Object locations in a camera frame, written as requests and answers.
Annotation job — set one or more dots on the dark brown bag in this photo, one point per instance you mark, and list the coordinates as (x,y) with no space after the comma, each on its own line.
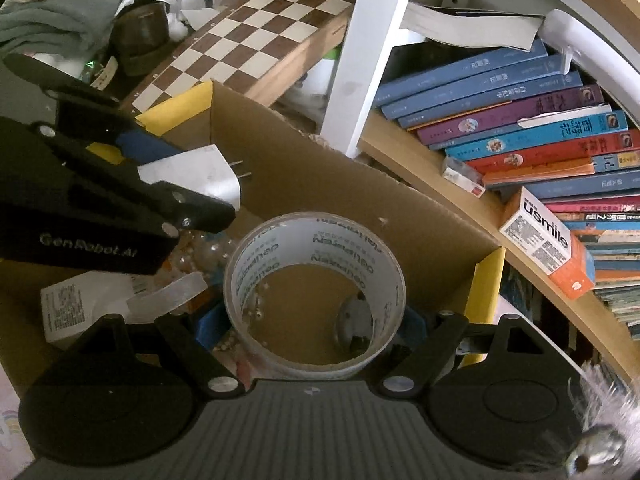
(142,40)

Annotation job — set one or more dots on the grey green folded cloth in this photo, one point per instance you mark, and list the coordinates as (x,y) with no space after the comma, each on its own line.
(50,25)

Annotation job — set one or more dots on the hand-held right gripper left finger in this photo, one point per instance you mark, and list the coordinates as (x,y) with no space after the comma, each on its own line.
(212,327)

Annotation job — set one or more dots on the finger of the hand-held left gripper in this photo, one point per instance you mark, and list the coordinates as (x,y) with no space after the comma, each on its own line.
(190,210)
(150,147)

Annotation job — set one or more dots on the white charger plug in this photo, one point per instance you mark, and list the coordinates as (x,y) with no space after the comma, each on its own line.
(200,170)

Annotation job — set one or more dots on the white and wood bookshelf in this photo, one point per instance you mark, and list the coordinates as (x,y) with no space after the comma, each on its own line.
(360,60)

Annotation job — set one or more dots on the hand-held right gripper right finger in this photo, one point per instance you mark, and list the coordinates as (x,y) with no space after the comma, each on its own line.
(414,327)

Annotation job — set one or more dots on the thick dark-cover book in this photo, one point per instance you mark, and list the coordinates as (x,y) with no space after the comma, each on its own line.
(470,25)

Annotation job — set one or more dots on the white pompom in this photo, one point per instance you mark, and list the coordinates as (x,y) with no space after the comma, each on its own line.
(179,25)

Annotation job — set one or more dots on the clear plastic strip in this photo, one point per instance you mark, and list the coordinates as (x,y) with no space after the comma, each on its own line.
(165,295)

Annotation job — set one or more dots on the small white red box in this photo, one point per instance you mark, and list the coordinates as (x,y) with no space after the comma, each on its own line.
(462,175)

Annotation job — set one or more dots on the orange blue white carton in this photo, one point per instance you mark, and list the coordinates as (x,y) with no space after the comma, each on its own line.
(75,305)

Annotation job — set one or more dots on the row of leaning colourful books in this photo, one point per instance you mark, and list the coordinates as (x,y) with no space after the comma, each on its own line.
(525,110)

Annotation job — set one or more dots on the orange white small carton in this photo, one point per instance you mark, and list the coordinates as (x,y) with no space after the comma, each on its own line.
(545,245)

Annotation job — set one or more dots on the clear packing tape roll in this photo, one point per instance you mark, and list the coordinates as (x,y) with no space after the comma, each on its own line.
(280,240)

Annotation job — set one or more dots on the wooden chessboard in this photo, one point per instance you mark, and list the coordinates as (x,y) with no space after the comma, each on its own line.
(250,35)

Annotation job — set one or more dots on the cardboard box with yellow flaps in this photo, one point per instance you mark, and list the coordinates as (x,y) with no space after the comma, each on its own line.
(325,175)

